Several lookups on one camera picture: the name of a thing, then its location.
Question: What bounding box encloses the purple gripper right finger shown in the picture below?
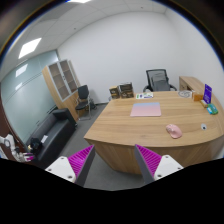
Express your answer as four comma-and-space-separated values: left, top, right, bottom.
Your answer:
134, 145, 183, 184

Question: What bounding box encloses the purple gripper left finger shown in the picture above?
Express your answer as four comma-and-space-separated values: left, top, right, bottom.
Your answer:
46, 145, 95, 187

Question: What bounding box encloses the pink computer mouse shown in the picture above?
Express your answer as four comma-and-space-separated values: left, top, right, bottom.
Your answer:
166, 124, 182, 139

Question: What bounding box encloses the pink blue mouse pad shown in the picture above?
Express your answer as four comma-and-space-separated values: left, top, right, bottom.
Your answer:
130, 102, 161, 117

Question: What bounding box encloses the black leather sofa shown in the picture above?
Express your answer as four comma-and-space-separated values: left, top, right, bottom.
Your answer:
26, 108, 77, 169

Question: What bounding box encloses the wooden office desk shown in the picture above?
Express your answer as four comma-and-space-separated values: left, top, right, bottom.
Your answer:
85, 91, 224, 174

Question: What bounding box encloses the black visitor chair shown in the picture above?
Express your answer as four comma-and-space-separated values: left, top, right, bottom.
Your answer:
75, 85, 91, 115

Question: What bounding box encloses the white robot equipment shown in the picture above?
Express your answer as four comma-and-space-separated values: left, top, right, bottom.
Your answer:
0, 134, 34, 162

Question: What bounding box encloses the small round white object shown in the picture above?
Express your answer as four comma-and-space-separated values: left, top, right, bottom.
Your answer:
201, 124, 207, 130

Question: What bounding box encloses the white green paper booklet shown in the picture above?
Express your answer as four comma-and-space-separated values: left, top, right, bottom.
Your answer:
136, 92, 153, 99

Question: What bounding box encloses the right cardboard box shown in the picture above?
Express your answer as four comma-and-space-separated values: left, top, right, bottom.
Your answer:
119, 82, 134, 98

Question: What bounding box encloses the cardboard box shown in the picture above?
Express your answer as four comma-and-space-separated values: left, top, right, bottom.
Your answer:
109, 86, 120, 99
119, 82, 134, 98

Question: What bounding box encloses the green tissue pack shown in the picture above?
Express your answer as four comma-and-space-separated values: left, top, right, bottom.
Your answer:
207, 103, 218, 115

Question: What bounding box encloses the small orange box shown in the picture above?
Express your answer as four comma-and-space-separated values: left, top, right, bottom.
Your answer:
192, 92, 203, 101

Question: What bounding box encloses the left cardboard box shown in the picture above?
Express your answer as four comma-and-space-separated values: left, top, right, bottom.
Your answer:
109, 86, 120, 99

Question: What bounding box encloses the black mesh office chair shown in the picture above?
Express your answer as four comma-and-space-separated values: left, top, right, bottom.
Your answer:
143, 69, 177, 92

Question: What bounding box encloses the wooden side cabinet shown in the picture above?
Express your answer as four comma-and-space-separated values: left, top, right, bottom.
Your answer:
178, 75, 214, 98

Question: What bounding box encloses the purple sign stand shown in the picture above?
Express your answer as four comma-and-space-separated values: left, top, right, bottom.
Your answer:
203, 85, 212, 104

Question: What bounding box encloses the wooden glass-door cabinet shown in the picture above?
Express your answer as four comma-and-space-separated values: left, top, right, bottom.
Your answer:
42, 60, 79, 120

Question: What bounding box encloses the coiled white cable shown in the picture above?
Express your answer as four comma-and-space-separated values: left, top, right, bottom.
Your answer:
177, 89, 194, 99

